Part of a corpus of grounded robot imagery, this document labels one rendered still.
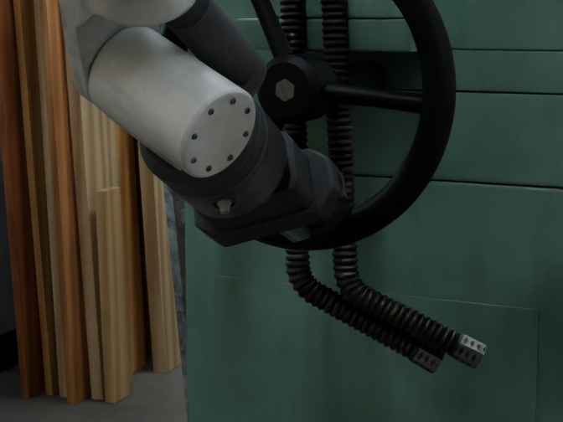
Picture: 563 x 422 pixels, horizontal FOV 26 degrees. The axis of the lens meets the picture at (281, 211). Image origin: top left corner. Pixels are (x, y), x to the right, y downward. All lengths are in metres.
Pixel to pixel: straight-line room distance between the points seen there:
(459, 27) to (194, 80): 0.48
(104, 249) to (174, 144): 1.97
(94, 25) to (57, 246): 1.95
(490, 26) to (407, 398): 0.39
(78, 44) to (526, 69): 0.52
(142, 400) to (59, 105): 0.69
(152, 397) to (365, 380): 1.59
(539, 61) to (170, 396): 1.82
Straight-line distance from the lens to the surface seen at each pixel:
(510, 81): 1.19
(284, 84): 1.06
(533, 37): 1.19
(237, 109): 0.78
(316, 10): 1.16
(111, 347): 2.78
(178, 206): 2.29
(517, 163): 1.20
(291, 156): 0.92
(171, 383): 2.95
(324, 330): 1.30
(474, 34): 1.20
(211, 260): 1.35
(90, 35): 0.81
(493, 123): 1.20
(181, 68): 0.79
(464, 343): 1.14
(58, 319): 2.83
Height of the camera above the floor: 0.88
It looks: 9 degrees down
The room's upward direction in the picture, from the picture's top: straight up
